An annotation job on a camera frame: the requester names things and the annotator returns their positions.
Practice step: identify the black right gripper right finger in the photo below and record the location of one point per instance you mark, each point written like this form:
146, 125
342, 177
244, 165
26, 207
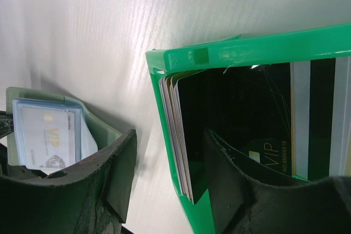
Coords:
248, 197

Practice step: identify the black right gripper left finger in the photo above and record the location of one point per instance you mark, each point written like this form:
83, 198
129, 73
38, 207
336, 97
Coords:
91, 196

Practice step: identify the sage green leather card holder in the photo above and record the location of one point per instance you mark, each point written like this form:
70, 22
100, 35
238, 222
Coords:
91, 133

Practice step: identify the silver VIP card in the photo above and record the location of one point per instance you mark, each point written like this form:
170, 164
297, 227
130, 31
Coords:
49, 138

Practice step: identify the black VIP card gold print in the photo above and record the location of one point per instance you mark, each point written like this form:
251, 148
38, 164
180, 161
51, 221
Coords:
250, 109

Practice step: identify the green plastic card bin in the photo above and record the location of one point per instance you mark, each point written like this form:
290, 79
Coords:
307, 45

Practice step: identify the stack of cards in bin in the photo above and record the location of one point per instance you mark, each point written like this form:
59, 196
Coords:
320, 121

